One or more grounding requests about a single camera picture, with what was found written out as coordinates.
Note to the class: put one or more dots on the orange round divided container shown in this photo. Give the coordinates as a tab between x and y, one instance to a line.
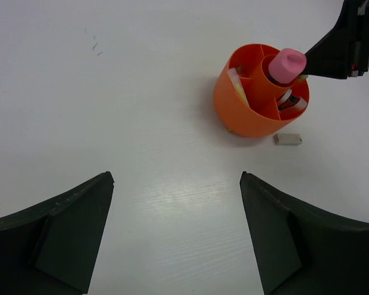
258	116

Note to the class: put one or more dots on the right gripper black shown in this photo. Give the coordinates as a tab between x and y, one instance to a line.
344	51

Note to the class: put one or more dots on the pink capped clear tube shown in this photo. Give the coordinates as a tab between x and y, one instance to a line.
287	65

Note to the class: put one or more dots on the tan small eraser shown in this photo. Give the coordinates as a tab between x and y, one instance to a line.
302	78

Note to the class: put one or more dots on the yellow thin pen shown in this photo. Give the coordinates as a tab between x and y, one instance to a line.
238	87

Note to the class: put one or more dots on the grey eraser block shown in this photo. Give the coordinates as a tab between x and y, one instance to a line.
287	139

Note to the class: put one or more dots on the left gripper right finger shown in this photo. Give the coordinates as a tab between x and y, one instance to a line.
302	249

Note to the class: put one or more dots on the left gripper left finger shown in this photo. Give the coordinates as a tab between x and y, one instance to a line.
52	247

